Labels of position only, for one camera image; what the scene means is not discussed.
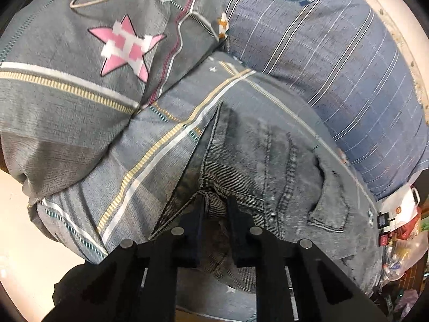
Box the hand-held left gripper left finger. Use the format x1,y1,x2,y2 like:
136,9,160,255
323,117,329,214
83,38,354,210
42,197,206,322

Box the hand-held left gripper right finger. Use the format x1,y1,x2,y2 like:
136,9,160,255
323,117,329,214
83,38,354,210
227,194,373,322

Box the grey denim pants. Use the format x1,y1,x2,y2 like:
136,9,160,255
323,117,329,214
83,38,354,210
149,102,384,296

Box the grey striped bed sheet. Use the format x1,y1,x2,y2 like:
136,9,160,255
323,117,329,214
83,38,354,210
28,52,383,322

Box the clear plastic bag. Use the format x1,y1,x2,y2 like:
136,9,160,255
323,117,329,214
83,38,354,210
382,230,429,282

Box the white and orange plastic bag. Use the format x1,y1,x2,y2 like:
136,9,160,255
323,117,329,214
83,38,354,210
382,184,423,239

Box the grey pillow with pink star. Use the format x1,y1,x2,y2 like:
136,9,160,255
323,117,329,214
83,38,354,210
0,0,232,208

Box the blue striped duvet with emblem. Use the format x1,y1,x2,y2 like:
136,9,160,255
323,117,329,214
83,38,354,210
201,0,429,202

